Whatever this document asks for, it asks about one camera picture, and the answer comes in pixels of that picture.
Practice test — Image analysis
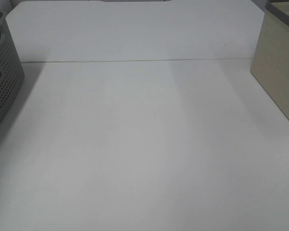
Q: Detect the beige storage box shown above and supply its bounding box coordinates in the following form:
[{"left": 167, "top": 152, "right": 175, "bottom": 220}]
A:
[{"left": 250, "top": 0, "right": 289, "bottom": 120}]

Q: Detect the grey perforated plastic basket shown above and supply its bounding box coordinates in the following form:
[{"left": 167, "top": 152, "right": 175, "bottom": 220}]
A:
[{"left": 0, "top": 11, "right": 25, "bottom": 124}]

